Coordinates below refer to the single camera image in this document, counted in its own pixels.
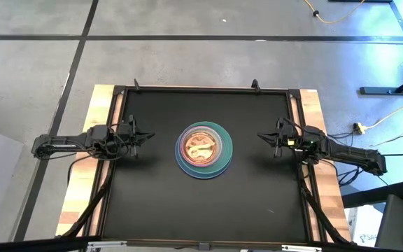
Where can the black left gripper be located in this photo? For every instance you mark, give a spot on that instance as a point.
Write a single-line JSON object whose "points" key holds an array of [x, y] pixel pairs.
{"points": [[128, 136]]}

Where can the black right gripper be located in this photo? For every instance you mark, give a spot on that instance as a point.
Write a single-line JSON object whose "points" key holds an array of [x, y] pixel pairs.
{"points": [[285, 138]]}

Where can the opaque pink plastic plate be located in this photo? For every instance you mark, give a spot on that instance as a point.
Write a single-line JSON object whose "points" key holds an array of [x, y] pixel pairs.
{"points": [[183, 148]]}

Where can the large teal plastic plate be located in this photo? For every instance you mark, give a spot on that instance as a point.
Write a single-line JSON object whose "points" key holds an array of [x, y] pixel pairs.
{"points": [[227, 154]]}

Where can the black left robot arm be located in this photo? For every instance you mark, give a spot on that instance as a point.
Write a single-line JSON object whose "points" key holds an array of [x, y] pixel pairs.
{"points": [[75, 141]]}

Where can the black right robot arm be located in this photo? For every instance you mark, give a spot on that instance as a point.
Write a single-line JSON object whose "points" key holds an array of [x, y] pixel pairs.
{"points": [[345, 154]]}

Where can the large blue plastic plate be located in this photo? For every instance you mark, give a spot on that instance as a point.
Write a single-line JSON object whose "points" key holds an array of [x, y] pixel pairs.
{"points": [[187, 171]]}

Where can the yellow power plug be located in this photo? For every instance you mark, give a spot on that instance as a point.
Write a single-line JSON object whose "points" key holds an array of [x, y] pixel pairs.
{"points": [[360, 128]]}

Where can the black table mat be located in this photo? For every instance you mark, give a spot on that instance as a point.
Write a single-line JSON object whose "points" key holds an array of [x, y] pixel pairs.
{"points": [[205, 210]]}

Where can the white cardboard box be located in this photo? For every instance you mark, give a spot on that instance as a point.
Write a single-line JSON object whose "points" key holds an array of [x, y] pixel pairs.
{"points": [[364, 227]]}

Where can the black case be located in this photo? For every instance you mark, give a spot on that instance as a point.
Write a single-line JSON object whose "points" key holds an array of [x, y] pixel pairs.
{"points": [[397, 224]]}

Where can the black bar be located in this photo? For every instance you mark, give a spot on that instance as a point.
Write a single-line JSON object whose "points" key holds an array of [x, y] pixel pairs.
{"points": [[30, 245]]}

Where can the black camera mount clip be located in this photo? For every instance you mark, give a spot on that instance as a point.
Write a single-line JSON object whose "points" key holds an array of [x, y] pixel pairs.
{"points": [[255, 84], [136, 84]]}

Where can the black table frame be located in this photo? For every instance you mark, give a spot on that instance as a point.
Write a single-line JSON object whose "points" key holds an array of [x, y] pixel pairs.
{"points": [[201, 87]]}

